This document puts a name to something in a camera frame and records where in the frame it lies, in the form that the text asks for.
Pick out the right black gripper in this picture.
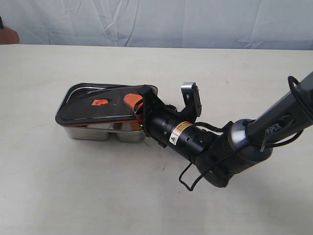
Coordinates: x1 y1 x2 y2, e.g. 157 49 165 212
123 85 217 162

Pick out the stainless steel lunch box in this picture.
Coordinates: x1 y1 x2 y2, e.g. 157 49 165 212
60 122 145 143

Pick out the dark transparent lid orange seal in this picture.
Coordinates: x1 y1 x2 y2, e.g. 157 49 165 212
55 83 147 126

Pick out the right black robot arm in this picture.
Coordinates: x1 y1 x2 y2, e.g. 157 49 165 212
124 74 313 188

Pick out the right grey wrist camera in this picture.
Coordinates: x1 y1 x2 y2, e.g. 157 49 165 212
180 82 202 123

